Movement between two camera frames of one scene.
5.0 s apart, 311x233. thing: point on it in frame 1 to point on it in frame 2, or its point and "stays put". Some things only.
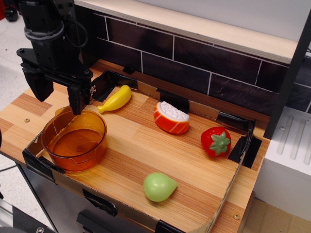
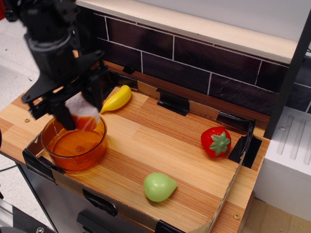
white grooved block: x=285 y=179 stays put
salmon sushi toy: x=170 y=118 to x=86 y=116
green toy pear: x=158 y=187 stays put
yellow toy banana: x=118 y=101 stays put
